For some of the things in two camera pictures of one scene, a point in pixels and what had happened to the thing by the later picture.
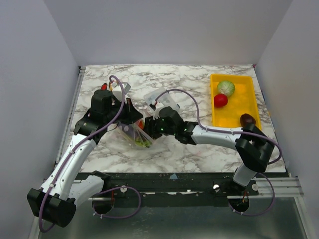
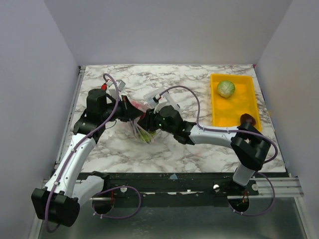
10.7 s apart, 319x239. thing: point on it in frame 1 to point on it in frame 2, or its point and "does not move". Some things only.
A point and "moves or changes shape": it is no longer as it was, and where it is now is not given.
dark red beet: (246, 118) does not move
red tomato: (220, 100) to (139, 106)
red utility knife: (104, 86) does not move
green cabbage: (226, 87) does not move
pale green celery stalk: (145, 143) moves or changes shape
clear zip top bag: (134, 131) moves or changes shape
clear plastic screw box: (161, 98) does not move
